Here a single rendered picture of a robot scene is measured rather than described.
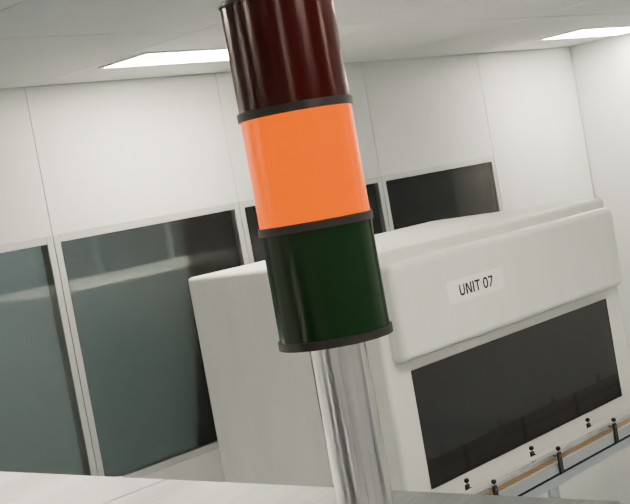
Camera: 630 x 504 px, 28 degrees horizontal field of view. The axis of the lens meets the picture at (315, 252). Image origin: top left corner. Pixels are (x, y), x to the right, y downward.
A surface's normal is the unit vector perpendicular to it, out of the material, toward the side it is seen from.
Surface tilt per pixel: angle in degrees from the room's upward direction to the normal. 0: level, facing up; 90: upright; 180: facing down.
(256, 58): 90
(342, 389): 90
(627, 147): 90
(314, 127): 90
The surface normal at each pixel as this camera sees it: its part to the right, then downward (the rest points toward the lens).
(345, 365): 0.17, 0.02
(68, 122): 0.72, -0.09
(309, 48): 0.41, -0.03
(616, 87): -0.67, 0.16
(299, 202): -0.19, 0.08
